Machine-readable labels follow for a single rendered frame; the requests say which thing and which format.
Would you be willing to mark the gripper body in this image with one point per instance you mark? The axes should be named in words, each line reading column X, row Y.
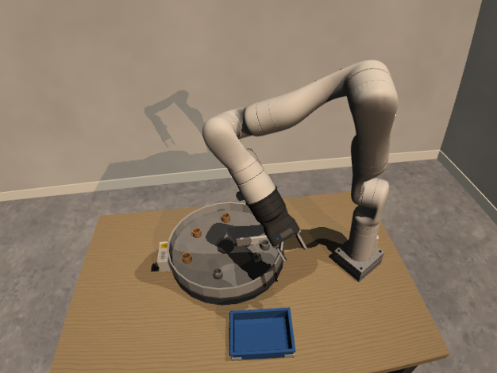
column 265, row 202

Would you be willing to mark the dark blue crate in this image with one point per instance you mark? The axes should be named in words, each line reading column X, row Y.
column 260, row 330

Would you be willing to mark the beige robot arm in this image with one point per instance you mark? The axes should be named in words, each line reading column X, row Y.
column 373, row 102

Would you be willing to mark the grey metal bushing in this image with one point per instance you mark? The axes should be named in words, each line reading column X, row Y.
column 255, row 255
column 265, row 247
column 217, row 270

